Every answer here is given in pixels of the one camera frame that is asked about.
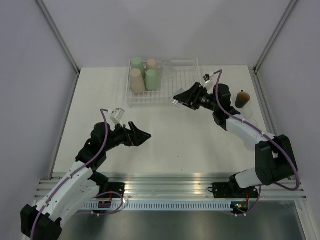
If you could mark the aluminium mounting rail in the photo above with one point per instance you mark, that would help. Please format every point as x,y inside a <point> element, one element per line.
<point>173,186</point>

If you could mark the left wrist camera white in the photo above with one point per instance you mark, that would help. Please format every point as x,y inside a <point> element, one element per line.
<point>116,116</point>

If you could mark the green cup front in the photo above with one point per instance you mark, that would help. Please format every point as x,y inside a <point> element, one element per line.
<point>152,80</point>

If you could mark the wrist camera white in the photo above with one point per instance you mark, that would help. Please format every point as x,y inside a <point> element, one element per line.
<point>209,80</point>
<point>116,116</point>

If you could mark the white slotted cable duct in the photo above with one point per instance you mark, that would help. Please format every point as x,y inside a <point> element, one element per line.
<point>161,206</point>

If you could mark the right aluminium frame post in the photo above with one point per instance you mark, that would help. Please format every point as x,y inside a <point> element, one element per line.
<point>275,34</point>

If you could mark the beige cup rear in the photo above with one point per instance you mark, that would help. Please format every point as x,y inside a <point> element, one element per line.
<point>151,64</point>

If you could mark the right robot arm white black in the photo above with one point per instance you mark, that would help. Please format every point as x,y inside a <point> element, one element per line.
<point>274,157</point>

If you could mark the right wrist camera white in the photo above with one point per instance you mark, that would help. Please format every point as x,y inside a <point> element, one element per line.
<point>209,80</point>

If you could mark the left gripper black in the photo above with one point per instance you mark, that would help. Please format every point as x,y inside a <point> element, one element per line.
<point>131,140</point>

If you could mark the green cup rear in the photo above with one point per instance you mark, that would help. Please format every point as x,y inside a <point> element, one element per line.
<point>137,63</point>

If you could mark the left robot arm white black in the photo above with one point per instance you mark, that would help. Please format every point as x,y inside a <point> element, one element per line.
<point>46,219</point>

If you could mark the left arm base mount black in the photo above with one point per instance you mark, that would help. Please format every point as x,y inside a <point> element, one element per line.
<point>114,190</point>

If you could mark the dark brown mug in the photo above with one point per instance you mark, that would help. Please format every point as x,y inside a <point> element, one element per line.
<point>242,99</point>

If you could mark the green cup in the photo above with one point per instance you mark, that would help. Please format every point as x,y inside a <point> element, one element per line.
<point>137,63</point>
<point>152,80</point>

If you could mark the beige cup front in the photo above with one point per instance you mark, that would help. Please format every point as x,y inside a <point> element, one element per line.
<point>137,84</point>

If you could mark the white wire dish rack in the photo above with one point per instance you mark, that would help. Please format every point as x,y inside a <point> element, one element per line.
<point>175,76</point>

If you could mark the beige cup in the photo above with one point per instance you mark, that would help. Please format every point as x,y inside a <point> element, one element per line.
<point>151,64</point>
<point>137,84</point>

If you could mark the aluminium frame post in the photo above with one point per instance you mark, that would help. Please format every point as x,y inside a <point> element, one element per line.
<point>275,34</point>
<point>44,11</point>

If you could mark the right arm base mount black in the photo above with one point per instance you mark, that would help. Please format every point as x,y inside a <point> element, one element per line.
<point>222,190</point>

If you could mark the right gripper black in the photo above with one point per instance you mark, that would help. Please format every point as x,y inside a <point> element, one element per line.
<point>188,96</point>

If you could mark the left aluminium frame post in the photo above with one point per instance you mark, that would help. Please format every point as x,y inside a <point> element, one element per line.
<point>44,11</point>

